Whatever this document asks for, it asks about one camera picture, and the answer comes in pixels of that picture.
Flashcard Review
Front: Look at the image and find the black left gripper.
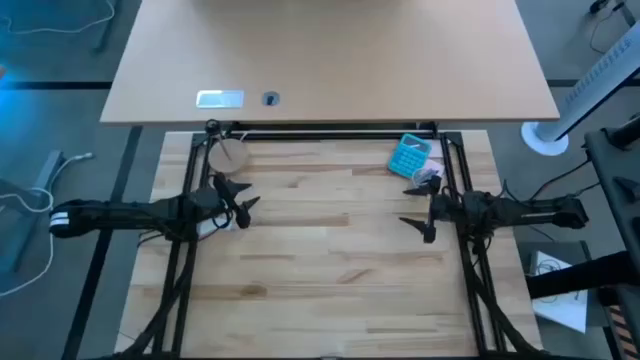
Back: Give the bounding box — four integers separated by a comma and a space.
185, 172, 262, 230

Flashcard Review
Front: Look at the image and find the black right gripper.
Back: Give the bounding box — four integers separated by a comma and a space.
398, 174, 466, 245

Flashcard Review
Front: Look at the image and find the white reflector lightbulb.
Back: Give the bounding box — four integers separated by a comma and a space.
197, 217, 234, 235

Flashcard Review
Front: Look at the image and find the teal calculator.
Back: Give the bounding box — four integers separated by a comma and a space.
387, 132, 433, 180

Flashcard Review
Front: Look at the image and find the black beam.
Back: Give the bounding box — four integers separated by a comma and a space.
525, 249, 640, 300

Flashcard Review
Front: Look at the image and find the beige wooden desk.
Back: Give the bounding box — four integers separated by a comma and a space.
99, 0, 561, 125

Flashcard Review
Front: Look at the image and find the white paper sheet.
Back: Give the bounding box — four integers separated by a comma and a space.
529, 249, 589, 334

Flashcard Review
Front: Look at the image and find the grey desk leg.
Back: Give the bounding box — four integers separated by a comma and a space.
0, 149, 66, 274

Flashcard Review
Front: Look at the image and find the white tower fan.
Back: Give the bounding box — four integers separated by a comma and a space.
520, 22, 640, 157

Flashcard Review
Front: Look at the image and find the black aluminium table frame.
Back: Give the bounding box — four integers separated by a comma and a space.
99, 119, 551, 360

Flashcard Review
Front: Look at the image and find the black power cable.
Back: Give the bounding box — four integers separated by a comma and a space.
588, 0, 629, 55
524, 158, 601, 201

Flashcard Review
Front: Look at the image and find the white floor cable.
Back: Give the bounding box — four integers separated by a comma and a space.
0, 152, 95, 297
0, 0, 116, 35

